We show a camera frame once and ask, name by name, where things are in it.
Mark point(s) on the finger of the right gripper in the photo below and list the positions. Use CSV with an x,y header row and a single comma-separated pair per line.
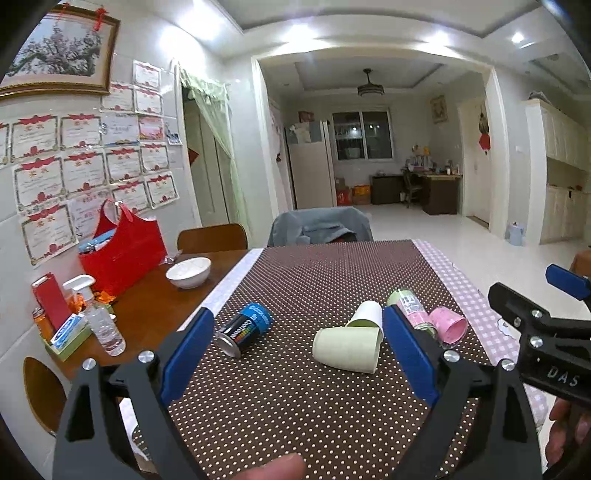
x,y
517,310
570,283

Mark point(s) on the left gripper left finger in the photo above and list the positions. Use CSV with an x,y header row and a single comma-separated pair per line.
x,y
92,443

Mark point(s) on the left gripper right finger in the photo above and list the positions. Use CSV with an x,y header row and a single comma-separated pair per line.
x,y
502,442

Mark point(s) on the white paper cup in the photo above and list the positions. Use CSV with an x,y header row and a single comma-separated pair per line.
x,y
368,314

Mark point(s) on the pink tumbler lid cup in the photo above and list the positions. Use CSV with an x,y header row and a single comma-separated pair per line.
x,y
451,326

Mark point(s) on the pale green cup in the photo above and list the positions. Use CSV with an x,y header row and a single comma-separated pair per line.
x,y
354,349

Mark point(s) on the right hand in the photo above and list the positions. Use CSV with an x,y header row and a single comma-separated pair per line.
x,y
559,431

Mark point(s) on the left hand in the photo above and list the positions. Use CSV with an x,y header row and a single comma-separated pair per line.
x,y
287,467

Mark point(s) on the lilac checked under cloth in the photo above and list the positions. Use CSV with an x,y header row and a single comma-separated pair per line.
x,y
473,303

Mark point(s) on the wooden chair at left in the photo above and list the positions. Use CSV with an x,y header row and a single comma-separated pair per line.
x,y
45,394

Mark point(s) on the blue trash bin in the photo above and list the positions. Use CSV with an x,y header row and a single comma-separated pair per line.
x,y
515,234

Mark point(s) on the green tray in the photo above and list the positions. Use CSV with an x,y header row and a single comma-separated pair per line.
x,y
71,345

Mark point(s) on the clear spray bottle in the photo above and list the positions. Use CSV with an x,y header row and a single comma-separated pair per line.
x,y
97,316

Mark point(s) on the blue white toothpaste box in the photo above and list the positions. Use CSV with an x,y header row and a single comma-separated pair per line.
x,y
68,330

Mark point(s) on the pink green tumbler bottle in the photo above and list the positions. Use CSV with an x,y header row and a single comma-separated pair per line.
x,y
413,310

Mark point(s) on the orange can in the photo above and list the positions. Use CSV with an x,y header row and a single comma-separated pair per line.
x,y
43,324

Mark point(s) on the red paper box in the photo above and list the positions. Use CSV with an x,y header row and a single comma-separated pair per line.
x,y
50,297

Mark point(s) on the dark wooden desk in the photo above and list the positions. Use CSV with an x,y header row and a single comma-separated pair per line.
x,y
438,194

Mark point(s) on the brown polka dot tablecloth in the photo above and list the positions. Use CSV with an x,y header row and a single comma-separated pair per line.
x,y
277,398

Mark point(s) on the white ceramic bowl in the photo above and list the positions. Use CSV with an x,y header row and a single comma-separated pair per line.
x,y
190,273

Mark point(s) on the black blue drink can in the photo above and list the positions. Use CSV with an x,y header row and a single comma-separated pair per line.
x,y
248,325

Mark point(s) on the red felt bag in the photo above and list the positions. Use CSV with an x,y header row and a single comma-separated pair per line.
x,y
135,249

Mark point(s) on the grey cloth covered chair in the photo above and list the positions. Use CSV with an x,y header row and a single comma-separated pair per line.
x,y
320,226

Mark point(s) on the wooden chair at head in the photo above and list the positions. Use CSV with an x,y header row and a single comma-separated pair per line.
x,y
216,238

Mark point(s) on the small framed picture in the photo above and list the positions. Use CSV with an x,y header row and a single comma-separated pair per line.
x,y
439,109

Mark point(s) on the window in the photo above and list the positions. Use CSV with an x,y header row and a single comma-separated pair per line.
x,y
363,135

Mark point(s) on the ceiling lamp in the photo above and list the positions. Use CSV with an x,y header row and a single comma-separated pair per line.
x,y
370,88

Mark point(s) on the white refrigerator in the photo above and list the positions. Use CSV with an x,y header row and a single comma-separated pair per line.
x,y
311,165

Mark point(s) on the green door curtain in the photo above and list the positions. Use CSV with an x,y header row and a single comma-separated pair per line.
x,y
212,100

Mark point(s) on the framed blossom painting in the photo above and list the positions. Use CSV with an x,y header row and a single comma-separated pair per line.
x,y
70,51

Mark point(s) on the white wall cabinet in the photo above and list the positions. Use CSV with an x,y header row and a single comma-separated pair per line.
x,y
559,175

